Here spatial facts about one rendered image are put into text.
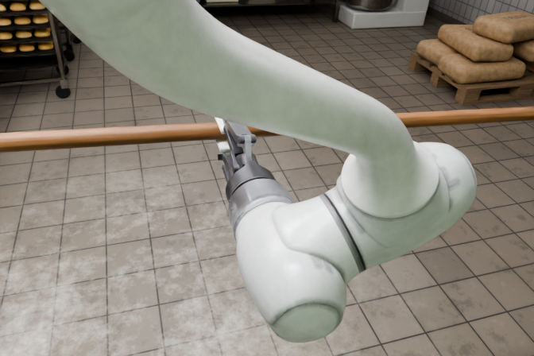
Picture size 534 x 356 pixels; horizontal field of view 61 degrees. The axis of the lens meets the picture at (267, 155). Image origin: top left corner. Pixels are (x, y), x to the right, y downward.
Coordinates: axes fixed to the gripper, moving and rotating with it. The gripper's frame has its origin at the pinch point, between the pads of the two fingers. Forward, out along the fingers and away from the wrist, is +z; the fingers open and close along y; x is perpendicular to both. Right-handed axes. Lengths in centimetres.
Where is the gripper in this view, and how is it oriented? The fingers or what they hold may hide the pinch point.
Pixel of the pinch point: (225, 131)
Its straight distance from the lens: 80.0
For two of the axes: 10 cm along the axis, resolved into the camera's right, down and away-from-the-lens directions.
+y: -1.0, 8.5, 5.2
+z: -2.9, -5.3, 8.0
